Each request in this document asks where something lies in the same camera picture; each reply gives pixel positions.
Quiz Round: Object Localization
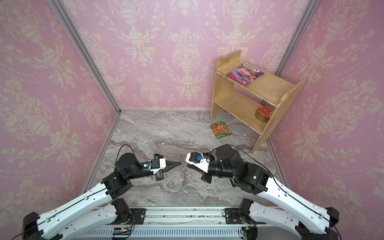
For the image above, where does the aluminium corner post left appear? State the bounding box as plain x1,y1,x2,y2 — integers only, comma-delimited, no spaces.
48,0,121,115

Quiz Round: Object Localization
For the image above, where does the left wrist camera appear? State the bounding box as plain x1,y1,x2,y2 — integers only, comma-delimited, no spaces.
144,158,167,175

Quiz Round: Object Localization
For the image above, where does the aluminium corner post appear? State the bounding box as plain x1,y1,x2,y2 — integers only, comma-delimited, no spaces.
276,0,321,77
48,0,121,115

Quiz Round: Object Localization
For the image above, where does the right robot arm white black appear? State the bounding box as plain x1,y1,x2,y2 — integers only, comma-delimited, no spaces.
186,145,342,240

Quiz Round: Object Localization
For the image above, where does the pink snack bag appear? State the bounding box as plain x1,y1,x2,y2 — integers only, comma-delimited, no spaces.
227,64,264,86

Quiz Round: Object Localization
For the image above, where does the wooden shelf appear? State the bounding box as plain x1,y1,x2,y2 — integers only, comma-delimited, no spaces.
211,50,308,152

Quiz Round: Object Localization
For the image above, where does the green orange snack packet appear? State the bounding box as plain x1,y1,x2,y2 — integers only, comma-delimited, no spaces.
210,121,232,139

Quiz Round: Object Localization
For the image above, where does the aluminium corner post right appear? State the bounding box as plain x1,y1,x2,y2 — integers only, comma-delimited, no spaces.
276,0,321,77

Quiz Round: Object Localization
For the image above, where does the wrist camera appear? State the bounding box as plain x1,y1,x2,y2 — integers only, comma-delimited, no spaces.
186,152,211,173
144,158,167,175

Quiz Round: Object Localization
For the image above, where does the red round tin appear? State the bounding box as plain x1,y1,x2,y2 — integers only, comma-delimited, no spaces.
255,107,274,123

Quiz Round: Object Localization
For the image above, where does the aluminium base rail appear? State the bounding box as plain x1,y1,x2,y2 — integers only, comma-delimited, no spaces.
76,206,300,240

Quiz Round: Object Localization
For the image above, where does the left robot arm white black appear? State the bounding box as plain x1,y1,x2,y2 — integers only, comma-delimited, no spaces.
19,153,181,240

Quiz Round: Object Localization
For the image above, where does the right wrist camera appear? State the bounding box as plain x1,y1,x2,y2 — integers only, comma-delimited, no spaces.
186,152,211,173

